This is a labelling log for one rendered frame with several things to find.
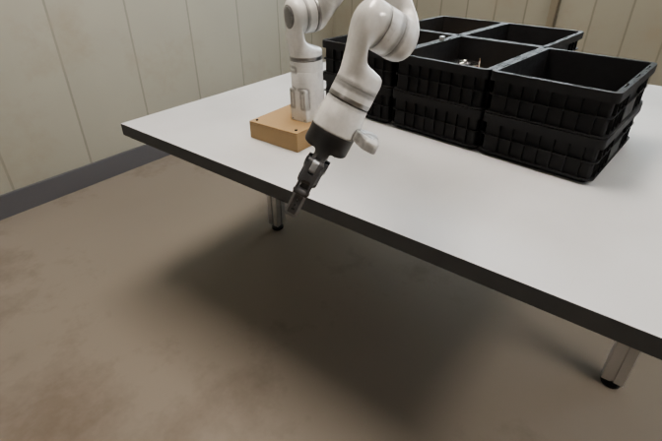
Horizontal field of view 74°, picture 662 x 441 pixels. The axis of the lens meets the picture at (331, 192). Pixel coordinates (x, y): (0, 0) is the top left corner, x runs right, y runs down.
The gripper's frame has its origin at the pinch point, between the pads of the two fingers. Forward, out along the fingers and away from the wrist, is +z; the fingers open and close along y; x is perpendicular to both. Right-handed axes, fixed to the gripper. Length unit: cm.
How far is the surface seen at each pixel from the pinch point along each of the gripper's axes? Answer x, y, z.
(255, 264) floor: -6, -99, 69
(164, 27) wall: -122, -194, 9
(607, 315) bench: 52, 5, -9
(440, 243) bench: 28.4, -10.7, -2.5
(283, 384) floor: 21, -44, 72
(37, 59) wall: -147, -136, 44
